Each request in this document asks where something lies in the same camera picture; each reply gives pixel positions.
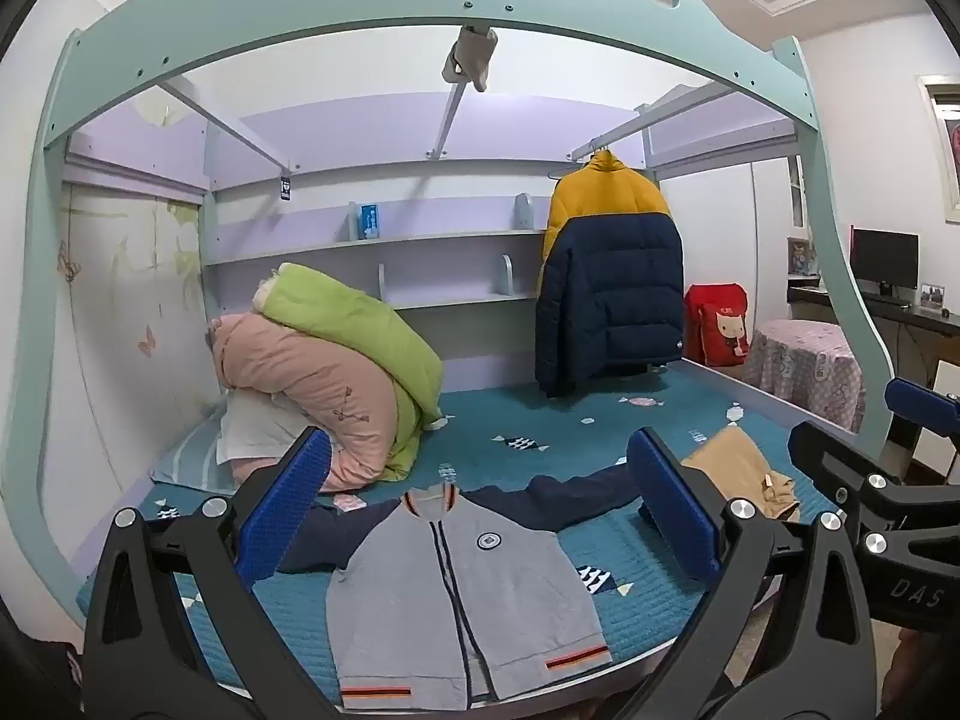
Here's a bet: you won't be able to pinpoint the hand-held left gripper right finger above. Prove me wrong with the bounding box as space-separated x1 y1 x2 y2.
622 427 878 720

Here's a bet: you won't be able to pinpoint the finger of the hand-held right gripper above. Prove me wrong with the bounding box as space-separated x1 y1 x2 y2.
883 377 960 466
787 420 912 533

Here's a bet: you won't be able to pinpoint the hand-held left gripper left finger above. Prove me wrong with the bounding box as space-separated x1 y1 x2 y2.
81 426 353 720

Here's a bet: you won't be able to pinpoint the grey zip jacket navy sleeves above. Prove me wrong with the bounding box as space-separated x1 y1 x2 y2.
281 465 680 713

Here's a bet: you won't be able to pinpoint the dark wooden desk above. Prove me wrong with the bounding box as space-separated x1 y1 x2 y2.
787 281 960 482

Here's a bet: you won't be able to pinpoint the folded tan pants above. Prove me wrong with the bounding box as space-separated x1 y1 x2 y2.
679 426 803 522

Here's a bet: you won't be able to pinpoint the white pillow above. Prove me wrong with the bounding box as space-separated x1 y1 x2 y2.
216 388 301 466

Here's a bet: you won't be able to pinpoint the pink patterned covered table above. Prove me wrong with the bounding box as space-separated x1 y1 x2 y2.
742 319 867 434

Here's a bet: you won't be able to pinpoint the light blue striped pillow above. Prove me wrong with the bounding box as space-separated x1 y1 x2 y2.
148 412 241 496

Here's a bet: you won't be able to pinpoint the pink rolled quilt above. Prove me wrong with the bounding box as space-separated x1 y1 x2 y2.
210 313 398 492

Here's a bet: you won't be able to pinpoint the teal quilted bed blanket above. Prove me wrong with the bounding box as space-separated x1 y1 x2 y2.
79 360 848 713

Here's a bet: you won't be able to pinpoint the black computer monitor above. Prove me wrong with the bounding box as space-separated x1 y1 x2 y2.
851 226 920 299

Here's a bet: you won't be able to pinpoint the red cartoon cat bag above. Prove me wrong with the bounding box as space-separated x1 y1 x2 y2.
682 283 751 368

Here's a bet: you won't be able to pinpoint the green rolled quilt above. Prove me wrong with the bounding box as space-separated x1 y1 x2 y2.
255 262 445 482

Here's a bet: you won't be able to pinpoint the yellow and navy puffer jacket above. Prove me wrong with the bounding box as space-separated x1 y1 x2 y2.
534 150 685 400

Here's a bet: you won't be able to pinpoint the white wardrobe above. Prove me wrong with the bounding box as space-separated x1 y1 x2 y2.
658 154 809 362

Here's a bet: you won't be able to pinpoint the grey hanging cloth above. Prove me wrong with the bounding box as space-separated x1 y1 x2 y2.
440 24 500 95

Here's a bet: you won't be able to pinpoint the lilac wall shelf unit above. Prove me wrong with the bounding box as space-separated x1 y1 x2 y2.
201 90 655 400

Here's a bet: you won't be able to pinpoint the mint green bed frame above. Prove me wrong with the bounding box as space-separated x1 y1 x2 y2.
19 0 893 627

